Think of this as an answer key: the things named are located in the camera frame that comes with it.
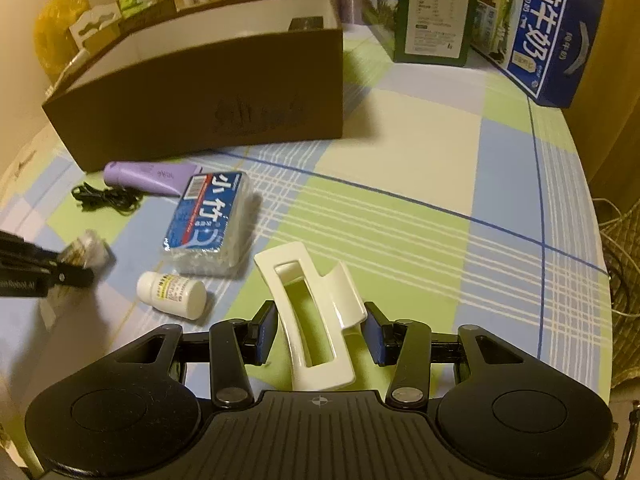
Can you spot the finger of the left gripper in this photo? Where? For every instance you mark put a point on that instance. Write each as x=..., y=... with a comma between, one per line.
x=14, y=247

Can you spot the quilted chair cushion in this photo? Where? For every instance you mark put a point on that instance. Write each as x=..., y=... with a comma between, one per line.
x=620, y=239

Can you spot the black product box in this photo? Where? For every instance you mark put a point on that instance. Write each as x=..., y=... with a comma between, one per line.
x=306, y=23

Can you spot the cotton swab bag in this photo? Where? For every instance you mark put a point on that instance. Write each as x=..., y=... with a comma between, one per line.
x=88, y=250

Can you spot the purple cosmetic tube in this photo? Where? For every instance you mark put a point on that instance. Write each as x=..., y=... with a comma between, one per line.
x=156, y=178

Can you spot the white pill bottle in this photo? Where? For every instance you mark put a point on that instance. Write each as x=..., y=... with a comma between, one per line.
x=172, y=294

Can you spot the blue milk carton box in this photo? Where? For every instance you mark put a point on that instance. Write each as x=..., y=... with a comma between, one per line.
x=541, y=45

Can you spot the white paper hanger box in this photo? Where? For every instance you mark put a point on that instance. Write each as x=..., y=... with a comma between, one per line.
x=97, y=28

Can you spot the white hair claw clip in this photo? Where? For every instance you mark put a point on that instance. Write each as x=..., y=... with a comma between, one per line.
x=316, y=312

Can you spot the blue tissue pack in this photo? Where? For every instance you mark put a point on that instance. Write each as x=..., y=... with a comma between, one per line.
x=207, y=230

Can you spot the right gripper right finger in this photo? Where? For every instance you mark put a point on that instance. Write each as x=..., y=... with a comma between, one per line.
x=407, y=347

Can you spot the green milk carton box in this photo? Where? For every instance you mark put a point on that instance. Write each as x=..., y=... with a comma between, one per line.
x=433, y=31

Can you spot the yellow plastic bag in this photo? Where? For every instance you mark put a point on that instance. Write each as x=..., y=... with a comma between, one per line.
x=54, y=44

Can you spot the brown cardboard storage box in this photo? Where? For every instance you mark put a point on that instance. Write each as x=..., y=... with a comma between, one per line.
x=225, y=74

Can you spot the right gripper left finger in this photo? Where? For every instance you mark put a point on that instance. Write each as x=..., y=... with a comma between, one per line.
x=234, y=344

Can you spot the green tissue packs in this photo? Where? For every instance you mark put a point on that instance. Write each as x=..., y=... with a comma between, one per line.
x=130, y=7

